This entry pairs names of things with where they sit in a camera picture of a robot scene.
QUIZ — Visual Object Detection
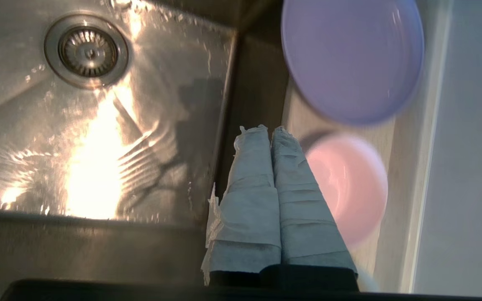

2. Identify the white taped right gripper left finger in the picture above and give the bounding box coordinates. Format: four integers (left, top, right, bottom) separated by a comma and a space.
201, 125, 282, 286

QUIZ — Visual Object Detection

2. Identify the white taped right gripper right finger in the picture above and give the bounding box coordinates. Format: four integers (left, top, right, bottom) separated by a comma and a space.
271, 126, 358, 277

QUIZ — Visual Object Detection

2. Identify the pale pink bowl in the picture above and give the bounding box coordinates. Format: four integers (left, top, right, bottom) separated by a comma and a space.
306, 133, 389, 251

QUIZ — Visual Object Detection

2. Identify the lilac purple plate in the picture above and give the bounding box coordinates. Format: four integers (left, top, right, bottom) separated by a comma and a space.
281, 0, 425, 126

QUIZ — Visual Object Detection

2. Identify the stainless steel sink basin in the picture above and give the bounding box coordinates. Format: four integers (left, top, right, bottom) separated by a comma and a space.
0, 0, 292, 289

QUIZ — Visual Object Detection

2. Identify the round metal drain strainer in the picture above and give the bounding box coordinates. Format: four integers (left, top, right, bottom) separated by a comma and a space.
44, 14, 129, 89

